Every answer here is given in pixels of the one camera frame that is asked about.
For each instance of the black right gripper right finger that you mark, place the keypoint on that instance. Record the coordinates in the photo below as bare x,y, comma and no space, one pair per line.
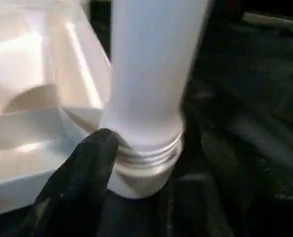
235,192

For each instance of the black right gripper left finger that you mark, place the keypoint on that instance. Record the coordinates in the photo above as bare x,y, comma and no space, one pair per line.
75,187

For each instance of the white plastic table top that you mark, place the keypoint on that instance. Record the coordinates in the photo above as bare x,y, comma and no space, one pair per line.
38,74

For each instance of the white plastic table leg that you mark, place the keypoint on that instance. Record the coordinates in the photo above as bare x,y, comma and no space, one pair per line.
156,61

